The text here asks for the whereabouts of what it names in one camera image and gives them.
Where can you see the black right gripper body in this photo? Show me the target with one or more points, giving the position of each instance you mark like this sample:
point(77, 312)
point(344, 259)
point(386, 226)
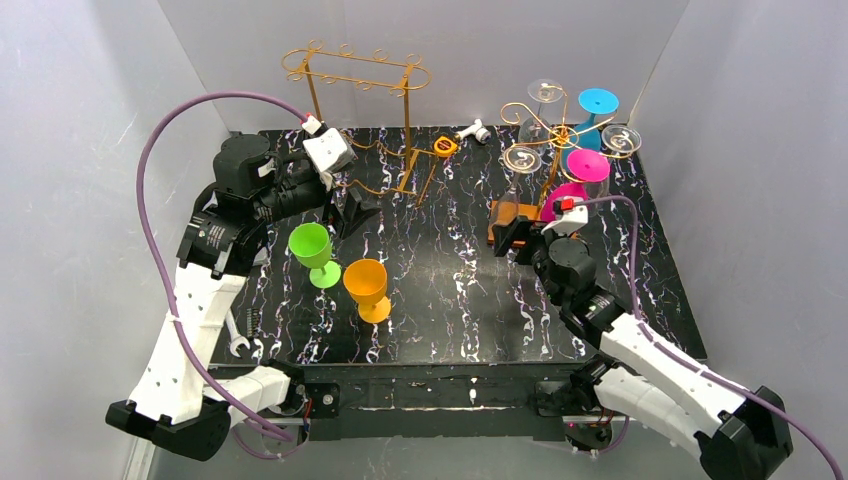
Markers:
point(525, 235)

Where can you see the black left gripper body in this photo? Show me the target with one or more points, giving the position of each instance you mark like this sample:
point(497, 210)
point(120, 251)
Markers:
point(337, 201)

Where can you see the green plastic wine glass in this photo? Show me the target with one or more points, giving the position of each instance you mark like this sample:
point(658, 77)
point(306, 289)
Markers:
point(311, 244)

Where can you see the orange plastic wine glass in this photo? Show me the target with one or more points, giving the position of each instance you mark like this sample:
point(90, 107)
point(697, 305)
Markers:
point(366, 281)

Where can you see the clear wine glass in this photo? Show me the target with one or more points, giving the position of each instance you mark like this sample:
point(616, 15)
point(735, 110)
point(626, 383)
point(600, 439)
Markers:
point(534, 130)
point(520, 161)
point(619, 142)

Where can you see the magenta plastic wine glass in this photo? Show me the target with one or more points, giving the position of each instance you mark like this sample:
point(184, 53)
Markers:
point(588, 172)

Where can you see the blue plastic wine glass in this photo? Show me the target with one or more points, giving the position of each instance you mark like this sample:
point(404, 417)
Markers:
point(596, 102)

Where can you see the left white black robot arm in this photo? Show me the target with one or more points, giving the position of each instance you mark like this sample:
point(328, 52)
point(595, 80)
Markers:
point(177, 405)

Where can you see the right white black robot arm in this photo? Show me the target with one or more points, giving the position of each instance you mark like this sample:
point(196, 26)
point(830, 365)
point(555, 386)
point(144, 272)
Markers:
point(732, 432)

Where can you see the gold rectangular hanging rack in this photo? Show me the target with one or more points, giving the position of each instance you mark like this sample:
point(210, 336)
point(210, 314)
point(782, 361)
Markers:
point(363, 74)

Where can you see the white pipe fitting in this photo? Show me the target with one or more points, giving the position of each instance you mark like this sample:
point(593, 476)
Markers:
point(476, 130)

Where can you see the yellow tape measure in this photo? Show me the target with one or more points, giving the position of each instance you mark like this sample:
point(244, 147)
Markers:
point(444, 147)

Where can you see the black bit strip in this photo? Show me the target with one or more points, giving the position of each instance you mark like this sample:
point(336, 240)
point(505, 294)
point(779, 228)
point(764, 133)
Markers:
point(253, 321)

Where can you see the silver wrench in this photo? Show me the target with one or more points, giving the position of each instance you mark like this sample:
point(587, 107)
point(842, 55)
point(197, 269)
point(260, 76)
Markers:
point(238, 343)

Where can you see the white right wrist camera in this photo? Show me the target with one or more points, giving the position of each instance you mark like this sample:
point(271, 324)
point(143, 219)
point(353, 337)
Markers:
point(570, 216)

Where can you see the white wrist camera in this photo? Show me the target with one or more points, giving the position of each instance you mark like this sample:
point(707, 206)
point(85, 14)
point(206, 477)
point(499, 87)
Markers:
point(570, 216)
point(328, 150)

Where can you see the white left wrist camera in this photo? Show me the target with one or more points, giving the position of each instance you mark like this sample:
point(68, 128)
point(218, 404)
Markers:
point(328, 150)

